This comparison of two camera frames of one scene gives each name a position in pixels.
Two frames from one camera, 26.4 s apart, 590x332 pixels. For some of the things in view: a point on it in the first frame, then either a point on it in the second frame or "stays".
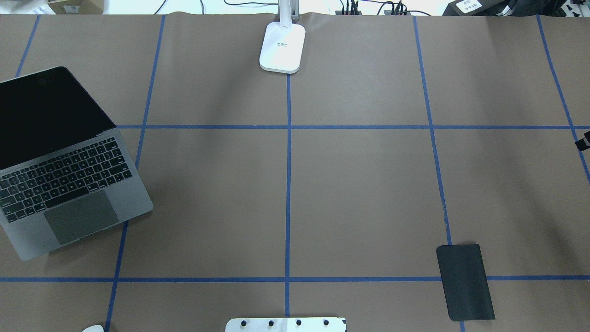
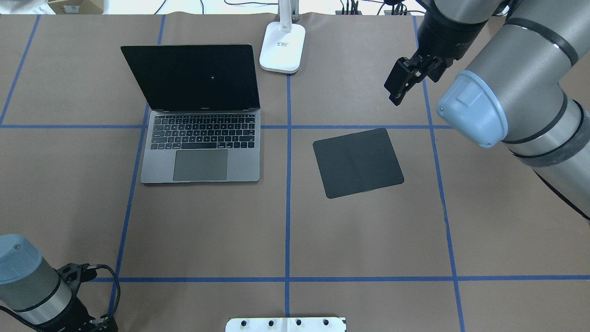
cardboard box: (77, 7) stays
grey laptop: (66, 173) -> (206, 126)
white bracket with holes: (286, 324) stays
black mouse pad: (464, 282) -> (357, 162)
